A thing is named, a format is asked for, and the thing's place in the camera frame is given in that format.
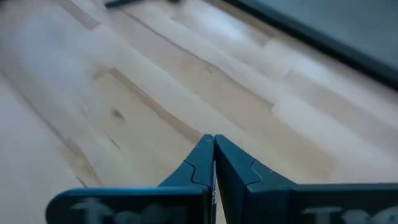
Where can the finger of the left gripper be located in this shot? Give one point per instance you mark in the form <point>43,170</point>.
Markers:
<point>255,202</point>
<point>186,202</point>

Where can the wide-headed powder brush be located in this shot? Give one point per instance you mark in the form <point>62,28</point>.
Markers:
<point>124,3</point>

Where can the black aluminium table frame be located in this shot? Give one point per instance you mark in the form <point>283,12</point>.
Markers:
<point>342,46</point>

